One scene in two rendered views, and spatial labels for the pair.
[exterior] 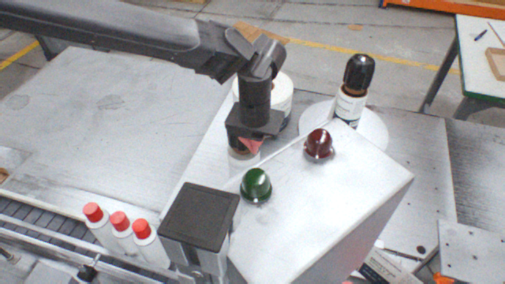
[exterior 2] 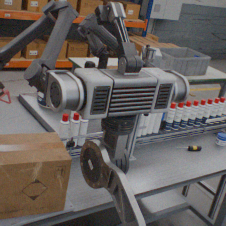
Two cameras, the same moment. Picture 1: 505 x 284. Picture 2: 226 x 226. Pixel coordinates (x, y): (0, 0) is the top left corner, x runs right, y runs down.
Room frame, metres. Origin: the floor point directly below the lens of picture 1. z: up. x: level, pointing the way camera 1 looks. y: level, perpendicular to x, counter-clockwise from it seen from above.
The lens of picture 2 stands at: (-0.86, 1.71, 1.93)
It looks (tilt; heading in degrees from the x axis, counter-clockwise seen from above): 23 degrees down; 304
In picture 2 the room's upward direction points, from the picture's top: 11 degrees clockwise
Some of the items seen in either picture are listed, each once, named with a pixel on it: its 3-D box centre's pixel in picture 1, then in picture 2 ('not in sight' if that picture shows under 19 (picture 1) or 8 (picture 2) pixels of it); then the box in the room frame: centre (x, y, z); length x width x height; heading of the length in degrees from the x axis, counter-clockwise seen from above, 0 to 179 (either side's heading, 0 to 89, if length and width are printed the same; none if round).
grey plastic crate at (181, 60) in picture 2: not in sight; (179, 61); (0.98, -2.16, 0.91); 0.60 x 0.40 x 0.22; 74
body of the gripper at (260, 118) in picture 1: (255, 110); (102, 65); (0.44, 0.00, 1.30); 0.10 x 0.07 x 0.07; 72
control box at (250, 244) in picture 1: (294, 238); (148, 66); (0.15, -0.04, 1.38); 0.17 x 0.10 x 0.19; 128
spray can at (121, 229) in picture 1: (130, 238); (74, 129); (0.34, 0.29, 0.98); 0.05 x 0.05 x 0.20
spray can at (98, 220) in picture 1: (106, 229); (63, 131); (0.36, 0.35, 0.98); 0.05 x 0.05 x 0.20
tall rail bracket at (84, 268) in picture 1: (99, 270); (68, 148); (0.29, 0.37, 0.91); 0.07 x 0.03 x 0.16; 163
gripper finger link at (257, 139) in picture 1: (249, 135); not in sight; (0.45, 0.01, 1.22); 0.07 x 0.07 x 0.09; 72
